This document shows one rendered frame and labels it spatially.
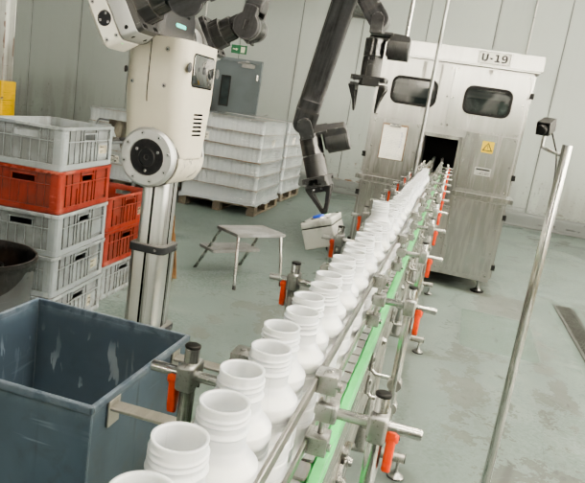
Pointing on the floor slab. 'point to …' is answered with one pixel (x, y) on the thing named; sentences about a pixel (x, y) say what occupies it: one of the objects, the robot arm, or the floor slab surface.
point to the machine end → (456, 143)
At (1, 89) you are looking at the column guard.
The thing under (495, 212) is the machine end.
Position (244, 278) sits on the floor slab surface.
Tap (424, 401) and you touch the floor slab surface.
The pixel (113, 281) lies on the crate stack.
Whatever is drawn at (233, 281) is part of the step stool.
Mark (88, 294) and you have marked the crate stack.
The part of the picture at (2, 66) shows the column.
